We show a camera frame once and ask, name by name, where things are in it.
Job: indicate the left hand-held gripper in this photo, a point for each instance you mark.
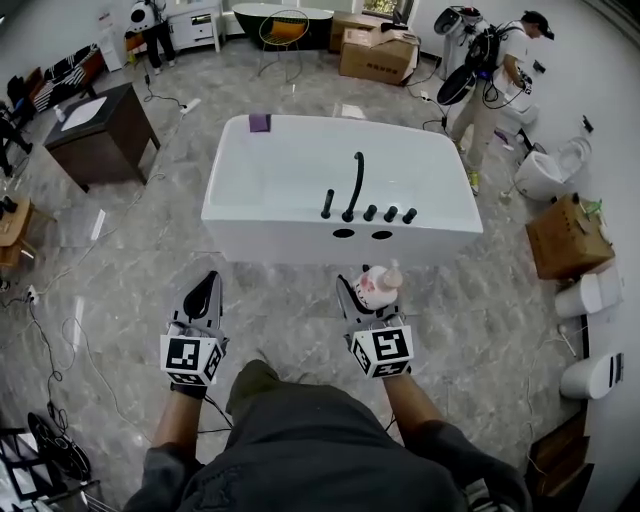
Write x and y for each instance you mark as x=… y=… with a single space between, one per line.
x=190 y=357

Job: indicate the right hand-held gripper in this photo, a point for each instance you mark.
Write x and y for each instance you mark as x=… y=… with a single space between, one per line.
x=387 y=350

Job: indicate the pink white pump bottle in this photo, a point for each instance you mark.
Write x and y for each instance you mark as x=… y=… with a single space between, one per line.
x=376 y=287

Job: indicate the white bathtub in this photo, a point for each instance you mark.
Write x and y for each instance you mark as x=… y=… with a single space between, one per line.
x=280 y=165

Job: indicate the person's right forearm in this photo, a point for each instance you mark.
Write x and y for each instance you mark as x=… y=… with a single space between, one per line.
x=412 y=405

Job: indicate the person's left forearm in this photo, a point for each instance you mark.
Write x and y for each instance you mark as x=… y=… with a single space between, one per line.
x=175 y=420

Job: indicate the black oval bathtub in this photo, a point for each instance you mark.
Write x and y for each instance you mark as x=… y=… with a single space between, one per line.
x=280 y=15

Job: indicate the black faucet knob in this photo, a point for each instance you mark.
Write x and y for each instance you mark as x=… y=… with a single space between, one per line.
x=370 y=213
x=409 y=215
x=390 y=214

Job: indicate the person's dark clothing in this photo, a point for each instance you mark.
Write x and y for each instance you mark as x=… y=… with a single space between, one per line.
x=320 y=450

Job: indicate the dark wooden vanity cabinet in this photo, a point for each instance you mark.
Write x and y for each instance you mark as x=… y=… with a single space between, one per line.
x=115 y=135

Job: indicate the purple cloth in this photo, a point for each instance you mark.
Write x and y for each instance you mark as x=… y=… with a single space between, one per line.
x=259 y=123

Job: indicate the small wooden table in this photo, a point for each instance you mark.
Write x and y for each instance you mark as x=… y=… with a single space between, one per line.
x=15 y=230

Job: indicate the white power strip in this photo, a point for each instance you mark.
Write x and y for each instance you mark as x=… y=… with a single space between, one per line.
x=191 y=105

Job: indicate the cardboard box with clutter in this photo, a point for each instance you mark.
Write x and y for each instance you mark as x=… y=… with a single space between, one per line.
x=565 y=240

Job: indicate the white toilet open lid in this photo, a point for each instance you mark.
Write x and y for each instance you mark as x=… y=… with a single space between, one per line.
x=537 y=175

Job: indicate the black metal rack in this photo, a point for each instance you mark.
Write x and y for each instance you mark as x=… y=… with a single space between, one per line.
x=45 y=455

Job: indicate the white sink basin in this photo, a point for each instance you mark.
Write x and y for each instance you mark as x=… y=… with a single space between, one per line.
x=82 y=114

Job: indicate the clear soap dispenser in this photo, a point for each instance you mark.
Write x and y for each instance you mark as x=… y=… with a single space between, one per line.
x=60 y=115

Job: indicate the large open cardboard box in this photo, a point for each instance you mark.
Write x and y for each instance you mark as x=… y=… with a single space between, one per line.
x=375 y=60

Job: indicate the black white striped sofa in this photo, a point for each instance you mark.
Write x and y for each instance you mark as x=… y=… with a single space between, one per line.
x=65 y=77

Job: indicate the brown cardboard box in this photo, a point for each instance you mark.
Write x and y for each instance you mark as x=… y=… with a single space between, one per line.
x=345 y=25

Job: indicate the white cabinet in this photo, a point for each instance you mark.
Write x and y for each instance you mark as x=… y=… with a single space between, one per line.
x=197 y=25

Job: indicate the white toilet black seat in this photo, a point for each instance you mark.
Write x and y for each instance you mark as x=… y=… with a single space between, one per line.
x=455 y=35

